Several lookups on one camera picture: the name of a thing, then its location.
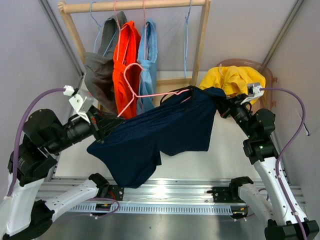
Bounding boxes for orange shorts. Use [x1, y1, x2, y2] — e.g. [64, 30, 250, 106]
[112, 21, 141, 119]

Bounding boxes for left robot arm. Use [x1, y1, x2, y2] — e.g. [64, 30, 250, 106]
[0, 107, 124, 240]

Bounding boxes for wooden clothes rack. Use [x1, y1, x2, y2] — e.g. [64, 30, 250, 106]
[57, 0, 211, 89]

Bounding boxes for yellow shorts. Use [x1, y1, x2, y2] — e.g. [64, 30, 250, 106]
[198, 65, 266, 97]

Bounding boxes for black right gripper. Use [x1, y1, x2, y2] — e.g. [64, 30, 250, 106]
[213, 93, 256, 138]

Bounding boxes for light blue shorts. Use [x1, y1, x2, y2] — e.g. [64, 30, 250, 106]
[136, 18, 158, 115]

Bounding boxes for navy blue shorts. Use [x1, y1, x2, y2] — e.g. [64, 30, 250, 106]
[86, 87, 226, 189]

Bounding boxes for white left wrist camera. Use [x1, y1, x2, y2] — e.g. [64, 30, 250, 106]
[63, 85, 95, 123]

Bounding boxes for pink hanger of orange shorts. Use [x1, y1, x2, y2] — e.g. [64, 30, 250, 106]
[113, 0, 127, 63]

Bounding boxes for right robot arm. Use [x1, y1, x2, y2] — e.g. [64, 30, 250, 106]
[213, 94, 320, 240]

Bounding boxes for pink hanger of navy shorts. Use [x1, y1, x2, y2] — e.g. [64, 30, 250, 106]
[116, 62, 193, 118]

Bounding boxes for blue hanger of grey shorts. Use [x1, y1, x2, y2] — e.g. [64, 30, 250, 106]
[89, 1, 118, 57]

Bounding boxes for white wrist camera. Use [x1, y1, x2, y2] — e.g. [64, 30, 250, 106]
[240, 82, 264, 105]
[63, 85, 95, 123]

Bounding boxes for blue wire hanger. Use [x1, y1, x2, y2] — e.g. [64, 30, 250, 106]
[183, 0, 192, 80]

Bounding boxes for grey shorts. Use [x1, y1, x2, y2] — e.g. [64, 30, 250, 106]
[83, 11, 128, 116]

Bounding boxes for slotted cable duct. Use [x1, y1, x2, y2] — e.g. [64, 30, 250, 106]
[68, 202, 233, 216]

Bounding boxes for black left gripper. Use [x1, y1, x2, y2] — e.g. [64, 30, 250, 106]
[45, 104, 124, 155]

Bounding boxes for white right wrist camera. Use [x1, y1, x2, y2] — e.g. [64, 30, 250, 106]
[240, 82, 264, 105]

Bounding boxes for translucent pink plastic basket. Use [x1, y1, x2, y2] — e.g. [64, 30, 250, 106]
[216, 58, 278, 113]

